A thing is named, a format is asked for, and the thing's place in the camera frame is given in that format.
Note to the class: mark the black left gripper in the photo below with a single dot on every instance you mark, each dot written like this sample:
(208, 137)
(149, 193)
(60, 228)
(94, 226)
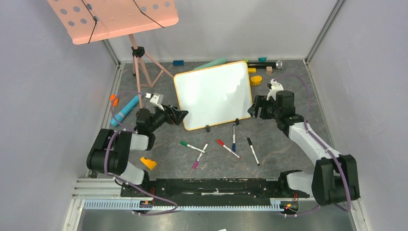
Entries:
(177, 116)

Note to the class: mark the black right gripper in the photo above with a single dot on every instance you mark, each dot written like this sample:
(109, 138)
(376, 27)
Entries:
(260, 108)

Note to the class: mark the yellow framed whiteboard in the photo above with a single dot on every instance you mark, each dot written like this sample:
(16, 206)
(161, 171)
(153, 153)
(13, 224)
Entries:
(214, 95)

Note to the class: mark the blue whiteboard marker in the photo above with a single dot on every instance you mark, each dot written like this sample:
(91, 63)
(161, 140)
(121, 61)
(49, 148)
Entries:
(233, 138)

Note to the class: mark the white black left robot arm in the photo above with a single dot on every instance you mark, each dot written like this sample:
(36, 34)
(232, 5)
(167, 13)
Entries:
(120, 146)

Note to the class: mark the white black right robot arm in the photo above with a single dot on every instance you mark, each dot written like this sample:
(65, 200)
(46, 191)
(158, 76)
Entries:
(335, 176)

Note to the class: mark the green whiteboard marker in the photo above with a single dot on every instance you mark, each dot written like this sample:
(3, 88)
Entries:
(192, 147)

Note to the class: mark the black whiteboard marker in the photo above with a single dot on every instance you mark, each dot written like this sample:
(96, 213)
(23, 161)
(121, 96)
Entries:
(253, 151)

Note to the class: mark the red whiteboard marker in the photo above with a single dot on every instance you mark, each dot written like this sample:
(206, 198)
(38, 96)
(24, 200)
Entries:
(227, 148)

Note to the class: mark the pink whiteboard marker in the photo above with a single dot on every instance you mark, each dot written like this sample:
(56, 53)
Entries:
(199, 157)

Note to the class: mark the yellow cylinder toy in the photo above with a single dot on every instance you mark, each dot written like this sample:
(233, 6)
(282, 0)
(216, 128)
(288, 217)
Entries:
(255, 80)

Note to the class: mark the tan wooden cube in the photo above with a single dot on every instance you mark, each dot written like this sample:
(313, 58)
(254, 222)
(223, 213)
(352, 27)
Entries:
(269, 70)

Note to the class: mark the dark blue brick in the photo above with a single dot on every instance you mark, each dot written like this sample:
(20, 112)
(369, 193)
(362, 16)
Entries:
(178, 62)

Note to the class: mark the black silver microphone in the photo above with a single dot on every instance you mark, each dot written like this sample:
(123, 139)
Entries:
(264, 65)

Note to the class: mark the yellow wedge block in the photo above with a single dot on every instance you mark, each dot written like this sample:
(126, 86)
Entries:
(150, 164)

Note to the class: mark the teal toy tube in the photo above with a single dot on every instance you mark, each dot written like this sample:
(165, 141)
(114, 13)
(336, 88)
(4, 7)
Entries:
(218, 61)

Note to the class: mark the blue toy flashlight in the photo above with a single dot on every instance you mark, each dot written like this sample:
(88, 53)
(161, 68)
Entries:
(119, 117)

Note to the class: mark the orange toy block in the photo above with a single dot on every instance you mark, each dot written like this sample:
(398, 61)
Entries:
(114, 100)

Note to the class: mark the pink music stand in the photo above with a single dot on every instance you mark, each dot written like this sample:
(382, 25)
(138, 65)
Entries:
(89, 21)

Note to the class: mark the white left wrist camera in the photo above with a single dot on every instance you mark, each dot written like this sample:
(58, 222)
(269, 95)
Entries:
(155, 99)

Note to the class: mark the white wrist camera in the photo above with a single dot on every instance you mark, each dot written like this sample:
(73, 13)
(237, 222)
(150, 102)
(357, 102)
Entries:
(273, 87)
(155, 99)

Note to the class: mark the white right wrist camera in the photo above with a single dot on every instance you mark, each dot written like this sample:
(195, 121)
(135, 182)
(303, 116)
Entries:
(273, 87)

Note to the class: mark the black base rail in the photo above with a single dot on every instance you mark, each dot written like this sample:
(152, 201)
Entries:
(221, 192)

